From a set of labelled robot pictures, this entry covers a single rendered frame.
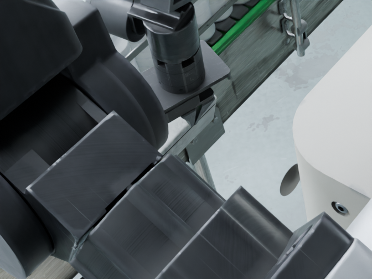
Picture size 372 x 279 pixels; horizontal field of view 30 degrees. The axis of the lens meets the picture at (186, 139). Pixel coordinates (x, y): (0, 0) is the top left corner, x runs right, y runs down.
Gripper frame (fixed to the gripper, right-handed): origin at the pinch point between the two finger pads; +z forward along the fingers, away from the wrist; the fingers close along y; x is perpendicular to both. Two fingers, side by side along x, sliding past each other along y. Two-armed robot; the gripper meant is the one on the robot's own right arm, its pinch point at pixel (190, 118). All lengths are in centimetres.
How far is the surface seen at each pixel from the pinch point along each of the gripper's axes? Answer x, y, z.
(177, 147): -4.9, 0.9, 12.2
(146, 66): -24.1, -4.0, 15.7
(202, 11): -27.3, -17.5, 14.1
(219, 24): -28.8, -21.2, 21.1
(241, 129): -71, -47, 128
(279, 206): -36, -38, 123
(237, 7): -30.3, -26.2, 21.2
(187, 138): -5.5, -1.1, 12.3
